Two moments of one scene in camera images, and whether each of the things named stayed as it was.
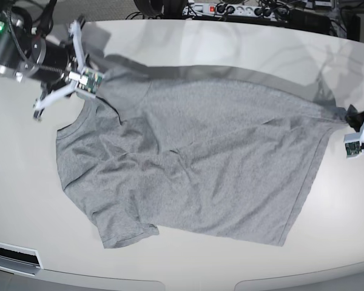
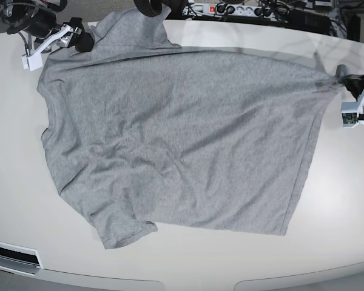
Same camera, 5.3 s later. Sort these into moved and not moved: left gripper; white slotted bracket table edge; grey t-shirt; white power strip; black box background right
Moved: left gripper; grey t-shirt
Not moved: white slotted bracket table edge; black box background right; white power strip
